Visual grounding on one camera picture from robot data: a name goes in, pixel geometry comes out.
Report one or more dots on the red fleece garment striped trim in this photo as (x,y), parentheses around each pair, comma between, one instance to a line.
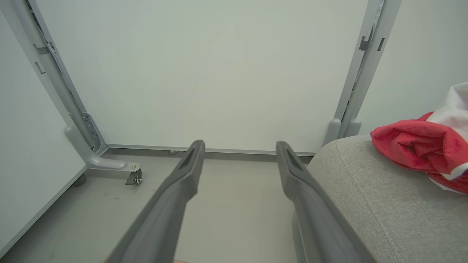
(413,146)

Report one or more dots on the light grey fabric sofa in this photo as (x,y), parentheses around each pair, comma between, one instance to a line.
(395,204)

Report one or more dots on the white cloth garment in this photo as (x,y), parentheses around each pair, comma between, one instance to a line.
(455,109)

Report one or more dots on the wide white partition panel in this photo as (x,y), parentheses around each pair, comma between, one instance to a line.
(204,73)

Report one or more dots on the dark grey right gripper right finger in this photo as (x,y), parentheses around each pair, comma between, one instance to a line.
(318,226)

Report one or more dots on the small metal caster wheel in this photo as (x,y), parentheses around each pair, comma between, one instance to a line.
(135,178)

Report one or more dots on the grey metal partition post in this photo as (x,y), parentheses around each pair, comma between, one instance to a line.
(365,65)

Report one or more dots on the grey metal post with foot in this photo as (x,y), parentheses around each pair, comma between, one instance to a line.
(55,80)

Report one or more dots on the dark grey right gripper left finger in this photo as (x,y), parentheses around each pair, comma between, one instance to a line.
(164,215)

